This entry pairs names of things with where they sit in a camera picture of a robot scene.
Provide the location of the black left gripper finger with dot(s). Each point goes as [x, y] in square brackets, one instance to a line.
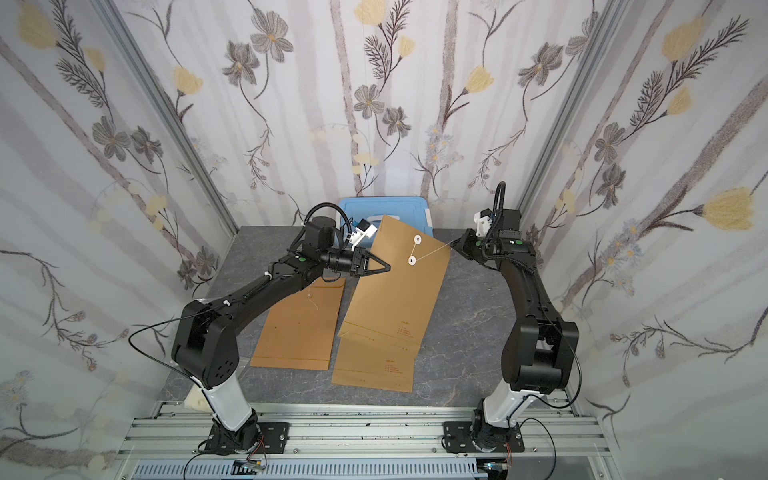
[376, 264]
[369, 272]

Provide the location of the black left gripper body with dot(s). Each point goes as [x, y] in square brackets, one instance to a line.
[363, 261]

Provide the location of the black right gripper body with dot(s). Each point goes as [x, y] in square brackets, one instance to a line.
[470, 245]

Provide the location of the kraft file bag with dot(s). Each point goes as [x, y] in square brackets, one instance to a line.
[391, 311]
[299, 330]
[365, 365]

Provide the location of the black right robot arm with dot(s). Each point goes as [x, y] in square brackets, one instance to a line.
[540, 351]

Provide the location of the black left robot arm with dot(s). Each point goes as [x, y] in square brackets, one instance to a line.
[317, 234]

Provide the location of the blue lidded storage box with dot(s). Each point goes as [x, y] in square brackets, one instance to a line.
[411, 210]

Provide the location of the crumpled white foam piece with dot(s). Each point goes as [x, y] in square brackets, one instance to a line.
[196, 400]

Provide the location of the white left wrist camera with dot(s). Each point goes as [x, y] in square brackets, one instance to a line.
[362, 235]

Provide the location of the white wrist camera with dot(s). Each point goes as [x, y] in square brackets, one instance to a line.
[362, 235]
[483, 222]

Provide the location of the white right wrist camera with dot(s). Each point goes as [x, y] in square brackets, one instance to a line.
[483, 222]

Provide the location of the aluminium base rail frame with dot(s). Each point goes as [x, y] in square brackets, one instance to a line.
[557, 444]

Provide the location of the white slotted cable duct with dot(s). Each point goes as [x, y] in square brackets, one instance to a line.
[449, 468]

